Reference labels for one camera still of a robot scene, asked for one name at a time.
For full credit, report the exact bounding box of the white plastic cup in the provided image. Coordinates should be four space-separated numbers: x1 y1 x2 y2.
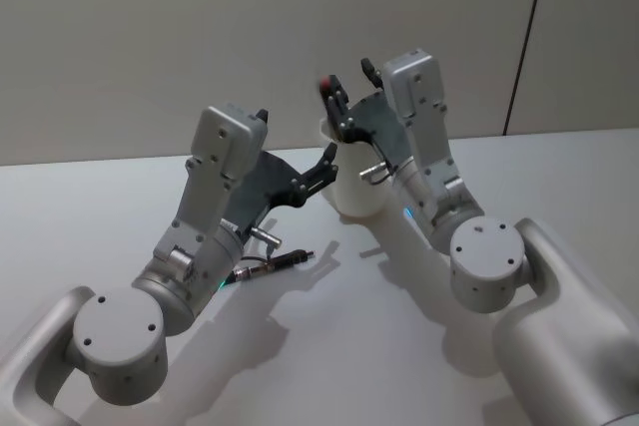
318 114 388 220

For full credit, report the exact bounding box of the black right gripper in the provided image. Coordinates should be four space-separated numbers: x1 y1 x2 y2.
322 75 411 171

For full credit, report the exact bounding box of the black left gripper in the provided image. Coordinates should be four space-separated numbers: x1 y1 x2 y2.
224 142 340 238

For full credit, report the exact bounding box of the dark cable with silver plug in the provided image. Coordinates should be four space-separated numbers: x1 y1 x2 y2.
227 225 317 287
358 160 401 186

